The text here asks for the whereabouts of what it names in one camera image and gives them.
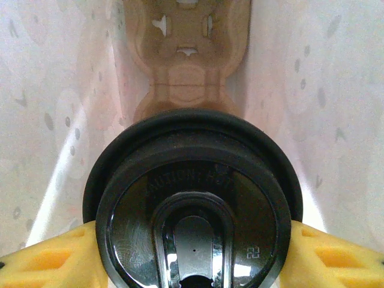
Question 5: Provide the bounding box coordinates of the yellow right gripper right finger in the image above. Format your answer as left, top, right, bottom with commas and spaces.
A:
280, 220, 384, 288

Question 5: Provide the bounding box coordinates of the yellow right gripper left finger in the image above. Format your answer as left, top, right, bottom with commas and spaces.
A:
0, 221, 110, 288

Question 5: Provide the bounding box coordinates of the black plastic cup lid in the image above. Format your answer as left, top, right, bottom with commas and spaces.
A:
82, 107, 303, 288

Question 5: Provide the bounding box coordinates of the cartoon animal print gift bag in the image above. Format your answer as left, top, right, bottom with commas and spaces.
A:
0, 0, 384, 288

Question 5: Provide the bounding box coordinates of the brown pulp cup carrier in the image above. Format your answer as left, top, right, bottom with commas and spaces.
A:
119, 0, 253, 121

